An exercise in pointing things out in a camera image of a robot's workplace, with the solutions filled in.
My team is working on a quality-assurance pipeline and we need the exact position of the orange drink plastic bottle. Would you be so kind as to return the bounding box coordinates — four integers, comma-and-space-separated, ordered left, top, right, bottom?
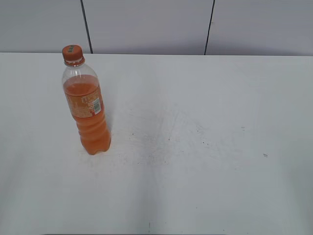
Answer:
62, 62, 111, 155

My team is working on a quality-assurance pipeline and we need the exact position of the orange bottle cap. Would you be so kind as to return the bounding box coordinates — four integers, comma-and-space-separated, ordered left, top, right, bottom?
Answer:
62, 45, 84, 64

